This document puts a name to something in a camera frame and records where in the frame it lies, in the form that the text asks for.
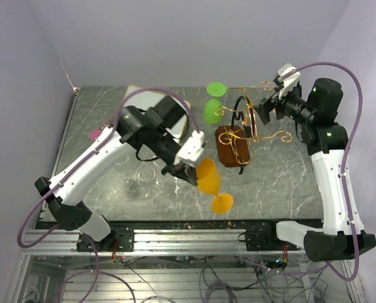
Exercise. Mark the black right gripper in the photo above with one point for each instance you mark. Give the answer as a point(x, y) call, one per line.
point(264, 109)

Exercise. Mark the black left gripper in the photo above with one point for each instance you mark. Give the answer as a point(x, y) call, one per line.
point(183, 171)

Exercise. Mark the orange plastic wine glass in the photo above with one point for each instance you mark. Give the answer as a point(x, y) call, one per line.
point(209, 182)

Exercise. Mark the green plastic wine glass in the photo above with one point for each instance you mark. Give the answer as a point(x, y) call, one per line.
point(213, 104)

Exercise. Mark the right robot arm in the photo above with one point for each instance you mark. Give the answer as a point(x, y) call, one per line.
point(342, 235)

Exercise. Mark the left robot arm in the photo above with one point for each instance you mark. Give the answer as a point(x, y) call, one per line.
point(132, 129)

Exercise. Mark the clear wine glass middle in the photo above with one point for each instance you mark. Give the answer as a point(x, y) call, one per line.
point(162, 181)

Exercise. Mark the clear wine glass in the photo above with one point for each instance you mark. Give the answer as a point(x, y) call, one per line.
point(125, 167)
point(162, 181)
point(147, 178)

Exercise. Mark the clear wine glass front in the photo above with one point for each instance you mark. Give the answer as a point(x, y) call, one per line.
point(147, 178)

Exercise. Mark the clear wine glass far left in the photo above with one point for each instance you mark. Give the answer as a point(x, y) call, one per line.
point(125, 167)

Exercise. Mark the gold framed whiteboard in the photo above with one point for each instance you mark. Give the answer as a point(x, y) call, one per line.
point(148, 99)

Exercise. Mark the pink sticker book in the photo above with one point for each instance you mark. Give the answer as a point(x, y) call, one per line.
point(98, 131)

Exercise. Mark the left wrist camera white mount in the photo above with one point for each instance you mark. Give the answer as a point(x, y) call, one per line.
point(191, 152)

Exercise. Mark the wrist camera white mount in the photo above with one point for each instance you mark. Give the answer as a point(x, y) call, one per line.
point(287, 78)
point(191, 152)

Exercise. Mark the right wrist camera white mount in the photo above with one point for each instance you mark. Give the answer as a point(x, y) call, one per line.
point(287, 78)

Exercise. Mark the gold wire wine glass rack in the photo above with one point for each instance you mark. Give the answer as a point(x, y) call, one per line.
point(242, 132)

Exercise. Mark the aluminium mounting rail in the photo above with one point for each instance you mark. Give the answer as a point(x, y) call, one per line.
point(151, 243)

